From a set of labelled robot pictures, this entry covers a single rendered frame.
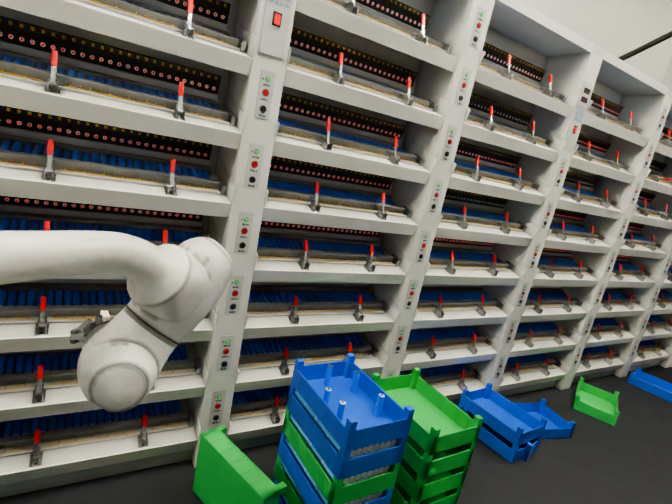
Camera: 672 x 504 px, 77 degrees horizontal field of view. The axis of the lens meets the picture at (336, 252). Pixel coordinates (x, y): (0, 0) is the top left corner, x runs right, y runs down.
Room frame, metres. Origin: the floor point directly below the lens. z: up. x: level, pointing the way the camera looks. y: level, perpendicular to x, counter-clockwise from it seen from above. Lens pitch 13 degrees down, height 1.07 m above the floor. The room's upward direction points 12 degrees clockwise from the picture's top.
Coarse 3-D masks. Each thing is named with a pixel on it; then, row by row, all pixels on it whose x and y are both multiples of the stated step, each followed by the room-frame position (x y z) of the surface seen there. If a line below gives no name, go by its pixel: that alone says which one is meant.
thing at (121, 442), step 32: (64, 416) 1.08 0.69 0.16; (96, 416) 1.13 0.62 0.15; (128, 416) 1.15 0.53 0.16; (160, 416) 1.18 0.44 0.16; (192, 416) 1.21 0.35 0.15; (0, 448) 0.95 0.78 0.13; (32, 448) 0.98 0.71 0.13; (64, 448) 1.01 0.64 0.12; (96, 448) 1.04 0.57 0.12; (128, 448) 1.07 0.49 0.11; (160, 448) 1.11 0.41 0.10; (192, 448) 1.17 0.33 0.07; (0, 480) 0.91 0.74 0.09
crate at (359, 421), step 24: (312, 384) 1.13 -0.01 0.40; (336, 384) 1.16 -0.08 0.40; (360, 384) 1.16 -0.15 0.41; (312, 408) 1.01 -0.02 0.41; (336, 408) 1.03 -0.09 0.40; (360, 408) 1.06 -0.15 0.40; (384, 408) 1.06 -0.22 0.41; (408, 408) 0.98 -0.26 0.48; (336, 432) 0.91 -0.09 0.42; (360, 432) 0.89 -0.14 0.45; (384, 432) 0.93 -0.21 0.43; (408, 432) 0.98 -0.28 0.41
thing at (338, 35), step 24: (408, 0) 1.65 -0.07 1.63; (432, 0) 1.71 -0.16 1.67; (48, 24) 1.10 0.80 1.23; (312, 24) 1.47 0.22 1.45; (0, 48) 1.05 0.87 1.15; (144, 48) 1.21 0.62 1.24; (360, 48) 1.57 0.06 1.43; (384, 48) 1.62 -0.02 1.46; (216, 72) 1.32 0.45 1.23; (312, 96) 1.49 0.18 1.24; (384, 120) 1.66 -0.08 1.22; (72, 144) 1.13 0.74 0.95; (216, 168) 1.34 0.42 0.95; (72, 216) 1.13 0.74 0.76
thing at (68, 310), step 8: (0, 312) 0.95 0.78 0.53; (8, 312) 0.96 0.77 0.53; (16, 312) 0.97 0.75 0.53; (24, 312) 0.97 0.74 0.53; (32, 312) 0.98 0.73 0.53; (48, 312) 1.00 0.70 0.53; (56, 312) 1.01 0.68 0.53; (64, 312) 1.02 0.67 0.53; (72, 312) 1.03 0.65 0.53; (80, 312) 1.04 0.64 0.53; (88, 312) 1.05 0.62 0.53; (96, 312) 1.06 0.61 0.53; (112, 312) 1.08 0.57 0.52
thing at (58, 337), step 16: (0, 320) 0.95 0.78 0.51; (16, 320) 0.96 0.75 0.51; (32, 320) 0.98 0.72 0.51; (208, 320) 1.20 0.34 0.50; (0, 336) 0.90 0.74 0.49; (16, 336) 0.92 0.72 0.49; (32, 336) 0.93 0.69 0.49; (48, 336) 0.95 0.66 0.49; (64, 336) 0.97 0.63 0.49; (192, 336) 1.14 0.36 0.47; (208, 336) 1.17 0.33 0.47; (0, 352) 0.91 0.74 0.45
